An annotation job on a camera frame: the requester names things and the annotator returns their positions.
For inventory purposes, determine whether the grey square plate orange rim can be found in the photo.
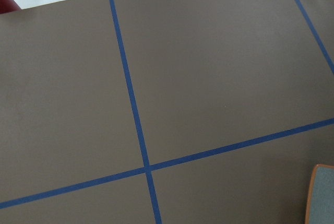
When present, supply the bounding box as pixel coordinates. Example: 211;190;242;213
305;164;333;223

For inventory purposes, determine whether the red cylinder object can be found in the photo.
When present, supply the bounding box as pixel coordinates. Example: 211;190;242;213
0;0;21;14

